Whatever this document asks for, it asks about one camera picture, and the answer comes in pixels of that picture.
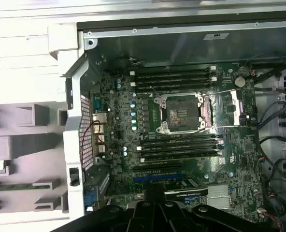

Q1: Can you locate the grey parts rack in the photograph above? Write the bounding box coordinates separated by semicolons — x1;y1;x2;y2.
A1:
0;102;70;215

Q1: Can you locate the green motherboard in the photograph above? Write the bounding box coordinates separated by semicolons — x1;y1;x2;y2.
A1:
89;61;266;218

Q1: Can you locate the silver coin battery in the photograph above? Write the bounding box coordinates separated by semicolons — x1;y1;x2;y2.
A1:
234;76;246;88

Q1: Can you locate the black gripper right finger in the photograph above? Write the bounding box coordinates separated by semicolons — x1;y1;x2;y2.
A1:
155;181;279;232

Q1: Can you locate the black wire bundle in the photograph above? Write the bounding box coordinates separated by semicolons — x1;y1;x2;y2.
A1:
261;154;286;225

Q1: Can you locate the metal socket cover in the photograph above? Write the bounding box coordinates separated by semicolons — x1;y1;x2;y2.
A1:
200;88;243;128

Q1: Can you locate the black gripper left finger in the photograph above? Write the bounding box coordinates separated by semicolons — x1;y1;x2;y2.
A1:
52;181;156;232

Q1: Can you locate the red wire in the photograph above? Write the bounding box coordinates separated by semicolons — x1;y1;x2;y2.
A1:
83;120;106;146

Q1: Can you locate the black expansion slot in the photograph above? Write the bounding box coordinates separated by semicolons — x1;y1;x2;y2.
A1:
132;161;183;173

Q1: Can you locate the CPU socket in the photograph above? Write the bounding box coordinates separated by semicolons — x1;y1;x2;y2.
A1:
155;93;215;135

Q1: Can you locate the black graphics card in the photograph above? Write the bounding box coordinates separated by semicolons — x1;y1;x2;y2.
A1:
143;177;209;203

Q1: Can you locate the white corner bracket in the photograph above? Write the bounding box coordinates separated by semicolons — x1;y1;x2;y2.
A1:
47;23;86;78

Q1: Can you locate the green RAM stick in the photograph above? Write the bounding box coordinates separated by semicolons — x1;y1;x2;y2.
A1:
0;183;54;192

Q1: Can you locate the silver heat sink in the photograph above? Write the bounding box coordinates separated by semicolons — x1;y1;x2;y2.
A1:
206;185;232;210

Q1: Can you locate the locking lever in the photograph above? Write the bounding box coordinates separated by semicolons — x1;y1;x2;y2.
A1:
168;127;213;136
150;86;162;100

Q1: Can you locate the black PC case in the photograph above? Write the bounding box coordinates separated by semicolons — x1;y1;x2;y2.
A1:
59;11;286;232

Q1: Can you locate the blue expansion slot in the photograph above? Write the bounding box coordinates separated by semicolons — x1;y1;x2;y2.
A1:
132;177;185;184

